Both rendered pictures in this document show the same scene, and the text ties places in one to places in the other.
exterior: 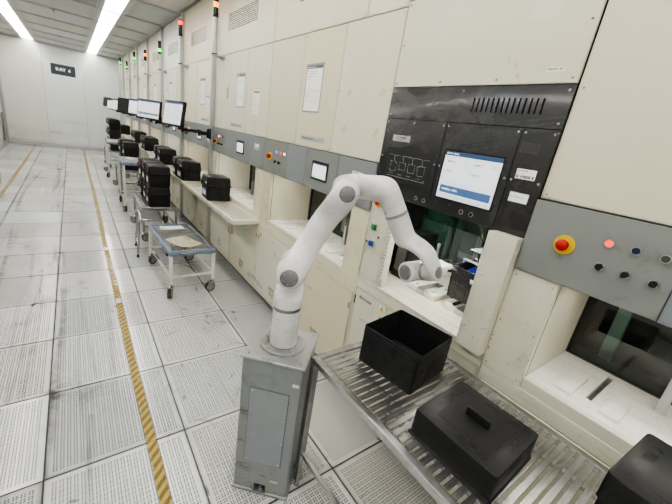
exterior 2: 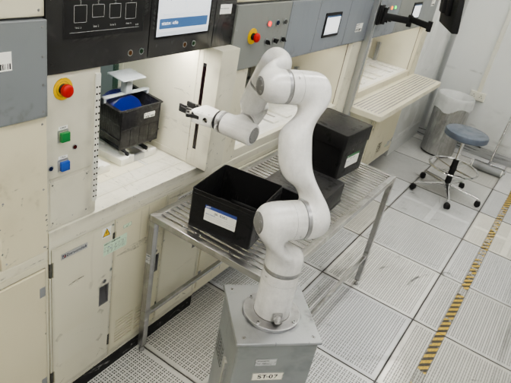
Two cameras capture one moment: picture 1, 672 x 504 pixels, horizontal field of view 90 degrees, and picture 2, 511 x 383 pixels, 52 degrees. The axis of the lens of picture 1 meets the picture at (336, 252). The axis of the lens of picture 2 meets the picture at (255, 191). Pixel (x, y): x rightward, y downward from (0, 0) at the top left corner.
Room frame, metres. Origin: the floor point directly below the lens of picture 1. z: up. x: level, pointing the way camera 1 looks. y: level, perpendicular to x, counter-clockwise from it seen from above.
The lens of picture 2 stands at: (1.93, 1.35, 1.92)
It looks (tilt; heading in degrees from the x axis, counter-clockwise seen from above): 28 degrees down; 247
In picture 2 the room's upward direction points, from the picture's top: 12 degrees clockwise
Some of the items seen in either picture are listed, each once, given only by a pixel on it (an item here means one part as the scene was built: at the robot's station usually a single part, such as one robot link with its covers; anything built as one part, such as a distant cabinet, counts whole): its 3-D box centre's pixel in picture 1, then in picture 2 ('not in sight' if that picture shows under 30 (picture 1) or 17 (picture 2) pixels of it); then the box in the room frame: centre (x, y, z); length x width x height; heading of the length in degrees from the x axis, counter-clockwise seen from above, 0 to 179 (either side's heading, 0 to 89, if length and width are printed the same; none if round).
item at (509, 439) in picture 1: (473, 429); (303, 187); (0.89, -0.54, 0.83); 0.29 x 0.29 x 0.13; 41
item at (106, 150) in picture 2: (470, 308); (122, 147); (1.69, -0.78, 0.89); 0.22 x 0.21 x 0.04; 129
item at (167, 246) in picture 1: (181, 255); not in sight; (3.30, 1.61, 0.24); 0.97 x 0.52 x 0.48; 41
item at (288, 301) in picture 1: (290, 278); (280, 237); (1.32, 0.17, 1.07); 0.19 x 0.12 x 0.24; 5
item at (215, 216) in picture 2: (404, 347); (236, 204); (1.28, -0.36, 0.85); 0.28 x 0.28 x 0.17; 47
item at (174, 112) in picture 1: (189, 120); not in sight; (4.07, 1.91, 1.59); 0.50 x 0.41 x 0.36; 129
